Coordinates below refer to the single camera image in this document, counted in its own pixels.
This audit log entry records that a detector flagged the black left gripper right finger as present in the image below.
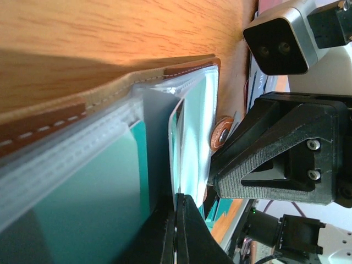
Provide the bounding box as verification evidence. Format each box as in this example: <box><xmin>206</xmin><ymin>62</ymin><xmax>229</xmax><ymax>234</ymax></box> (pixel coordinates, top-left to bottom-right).
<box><xmin>175</xmin><ymin>194</ymin><xmax>233</xmax><ymax>263</ymax></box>

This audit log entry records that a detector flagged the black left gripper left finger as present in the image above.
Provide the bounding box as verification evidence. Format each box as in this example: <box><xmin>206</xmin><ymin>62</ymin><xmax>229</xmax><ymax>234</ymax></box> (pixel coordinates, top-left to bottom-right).
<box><xmin>120</xmin><ymin>197</ymin><xmax>175</xmax><ymax>263</ymax></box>

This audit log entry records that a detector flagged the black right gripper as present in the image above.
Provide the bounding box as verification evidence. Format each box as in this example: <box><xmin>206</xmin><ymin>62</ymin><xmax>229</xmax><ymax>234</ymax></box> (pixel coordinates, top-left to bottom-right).
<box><xmin>212</xmin><ymin>92</ymin><xmax>351</xmax><ymax>208</ymax></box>

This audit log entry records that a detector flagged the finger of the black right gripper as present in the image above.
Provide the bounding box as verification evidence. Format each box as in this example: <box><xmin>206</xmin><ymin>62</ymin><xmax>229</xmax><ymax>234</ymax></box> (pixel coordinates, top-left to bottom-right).
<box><xmin>210</xmin><ymin>98</ymin><xmax>279</xmax><ymax>186</ymax></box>

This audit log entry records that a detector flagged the teal magnetic stripe card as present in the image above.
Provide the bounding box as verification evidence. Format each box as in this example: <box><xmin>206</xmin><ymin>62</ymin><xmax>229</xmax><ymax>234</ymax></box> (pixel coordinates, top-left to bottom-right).
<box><xmin>168</xmin><ymin>99</ymin><xmax>184</xmax><ymax>209</ymax></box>

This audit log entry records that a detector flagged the brown leather card holder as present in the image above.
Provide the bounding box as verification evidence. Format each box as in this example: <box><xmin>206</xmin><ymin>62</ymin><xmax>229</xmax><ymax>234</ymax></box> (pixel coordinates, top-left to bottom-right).
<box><xmin>1</xmin><ymin>56</ymin><xmax>230</xmax><ymax>263</ymax></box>

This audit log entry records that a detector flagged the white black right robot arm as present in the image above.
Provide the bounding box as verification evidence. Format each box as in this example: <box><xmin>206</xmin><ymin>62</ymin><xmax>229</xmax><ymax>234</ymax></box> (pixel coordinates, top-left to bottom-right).
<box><xmin>208</xmin><ymin>92</ymin><xmax>351</xmax><ymax>263</ymax></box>

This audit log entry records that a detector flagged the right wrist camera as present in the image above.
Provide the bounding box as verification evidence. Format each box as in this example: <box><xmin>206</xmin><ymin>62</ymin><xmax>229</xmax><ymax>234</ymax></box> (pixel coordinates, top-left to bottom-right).
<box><xmin>243</xmin><ymin>1</ymin><xmax>328</xmax><ymax>75</ymax></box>

